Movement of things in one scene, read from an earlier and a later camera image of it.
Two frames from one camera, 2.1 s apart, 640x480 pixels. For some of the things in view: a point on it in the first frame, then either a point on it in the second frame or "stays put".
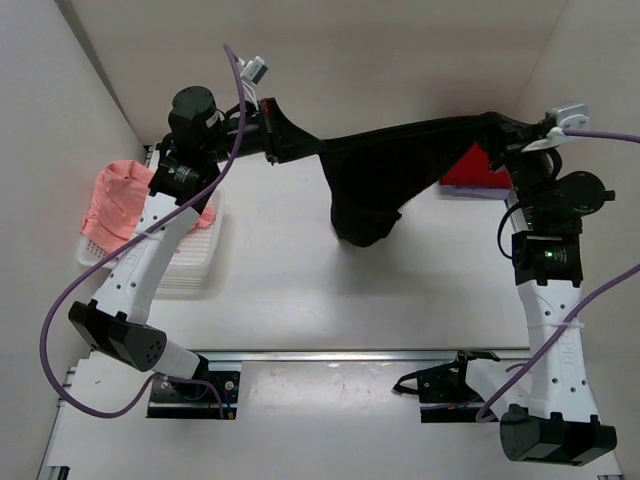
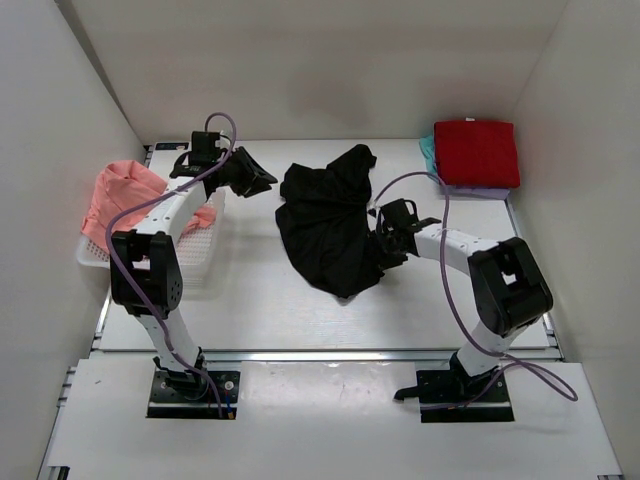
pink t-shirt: (115, 211) stays put
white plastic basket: (188, 268) stays put
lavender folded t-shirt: (473, 192) stays put
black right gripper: (507, 133) -> (381, 248)
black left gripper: (270, 131) -> (247, 173)
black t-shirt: (373, 175) -> (324, 216)
